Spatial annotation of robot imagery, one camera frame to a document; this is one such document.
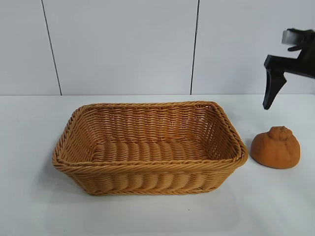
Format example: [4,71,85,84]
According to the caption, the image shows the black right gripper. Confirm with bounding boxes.
[262,29,315,110]

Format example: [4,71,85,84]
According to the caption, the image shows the brown bread roll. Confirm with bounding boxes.
[251,125,301,169]

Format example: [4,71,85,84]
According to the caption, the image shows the tan woven wicker basket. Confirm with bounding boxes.
[51,101,248,197]

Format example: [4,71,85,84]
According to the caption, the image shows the black cable with silver plug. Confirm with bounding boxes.
[282,28,308,52]

